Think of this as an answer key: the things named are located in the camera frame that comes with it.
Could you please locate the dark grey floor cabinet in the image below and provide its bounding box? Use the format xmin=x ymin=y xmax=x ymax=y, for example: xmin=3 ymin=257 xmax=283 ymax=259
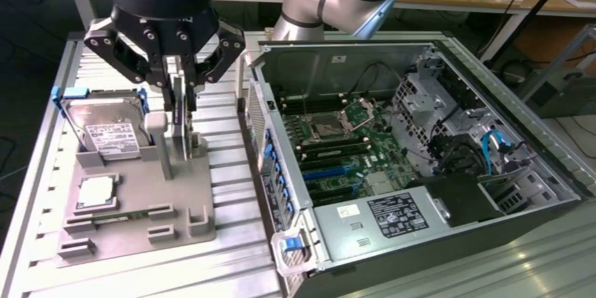
xmin=525 ymin=67 xmax=596 ymax=119

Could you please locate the grey power supply unit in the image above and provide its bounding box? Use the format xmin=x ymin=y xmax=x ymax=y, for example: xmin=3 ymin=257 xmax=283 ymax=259
xmin=311 ymin=186 xmax=452 ymax=266

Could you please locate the open black PC case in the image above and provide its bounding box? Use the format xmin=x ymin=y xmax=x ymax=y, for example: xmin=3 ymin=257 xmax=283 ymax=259
xmin=236 ymin=39 xmax=588 ymax=298

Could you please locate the green motherboard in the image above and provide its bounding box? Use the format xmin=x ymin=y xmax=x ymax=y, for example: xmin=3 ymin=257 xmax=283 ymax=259
xmin=281 ymin=100 xmax=411 ymax=204

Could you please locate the hard disk in blue caddy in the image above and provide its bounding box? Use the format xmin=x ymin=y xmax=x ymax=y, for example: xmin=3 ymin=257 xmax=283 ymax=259
xmin=51 ymin=84 xmax=159 ymax=162

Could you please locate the grey parts rack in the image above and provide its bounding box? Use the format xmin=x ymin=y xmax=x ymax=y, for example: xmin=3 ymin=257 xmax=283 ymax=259
xmin=49 ymin=112 xmax=220 ymax=268

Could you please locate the black plastic shroud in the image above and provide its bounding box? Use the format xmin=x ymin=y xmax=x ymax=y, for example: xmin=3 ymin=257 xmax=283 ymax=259
xmin=403 ymin=174 xmax=507 ymax=228

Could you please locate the green RAM stick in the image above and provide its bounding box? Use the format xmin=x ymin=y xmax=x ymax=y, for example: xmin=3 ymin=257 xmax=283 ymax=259
xmin=91 ymin=209 xmax=153 ymax=224

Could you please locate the light blue wire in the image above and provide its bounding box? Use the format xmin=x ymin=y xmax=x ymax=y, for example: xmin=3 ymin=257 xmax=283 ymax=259
xmin=481 ymin=129 xmax=516 ymax=177

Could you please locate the black RAM stick with label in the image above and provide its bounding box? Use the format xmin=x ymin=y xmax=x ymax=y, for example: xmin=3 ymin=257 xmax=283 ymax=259
xmin=297 ymin=142 xmax=372 ymax=161

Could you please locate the silver CPU chip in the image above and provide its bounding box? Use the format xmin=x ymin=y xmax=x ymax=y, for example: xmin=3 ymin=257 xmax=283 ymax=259
xmin=76 ymin=177 xmax=117 ymax=208

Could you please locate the graphics card with metal bracket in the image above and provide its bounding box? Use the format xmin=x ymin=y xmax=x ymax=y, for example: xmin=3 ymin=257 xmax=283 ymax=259
xmin=168 ymin=55 xmax=199 ymax=163

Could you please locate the metal disk bay cage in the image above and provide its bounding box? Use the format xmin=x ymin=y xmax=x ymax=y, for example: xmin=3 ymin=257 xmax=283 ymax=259
xmin=391 ymin=67 xmax=467 ymax=170

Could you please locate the blue expansion slot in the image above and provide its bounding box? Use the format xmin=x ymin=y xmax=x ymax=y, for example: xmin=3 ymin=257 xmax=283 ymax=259
xmin=301 ymin=166 xmax=357 ymax=181

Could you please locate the CPU socket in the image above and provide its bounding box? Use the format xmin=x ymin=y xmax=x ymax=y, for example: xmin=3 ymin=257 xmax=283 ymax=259
xmin=304 ymin=111 xmax=348 ymax=144

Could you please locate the blue case latch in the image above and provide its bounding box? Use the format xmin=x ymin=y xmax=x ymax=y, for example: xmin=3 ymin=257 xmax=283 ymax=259
xmin=280 ymin=238 xmax=304 ymax=253

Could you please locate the silver chipset heatsink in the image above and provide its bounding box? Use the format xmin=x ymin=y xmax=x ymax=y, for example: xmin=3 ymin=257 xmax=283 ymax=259
xmin=365 ymin=171 xmax=393 ymax=195

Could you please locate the metal socket cover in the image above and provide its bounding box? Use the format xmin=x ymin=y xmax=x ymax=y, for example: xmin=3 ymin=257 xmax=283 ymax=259
xmin=339 ymin=97 xmax=381 ymax=130

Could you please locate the grey case handle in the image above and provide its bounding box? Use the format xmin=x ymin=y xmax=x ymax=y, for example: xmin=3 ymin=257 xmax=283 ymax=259
xmin=269 ymin=228 xmax=312 ymax=276

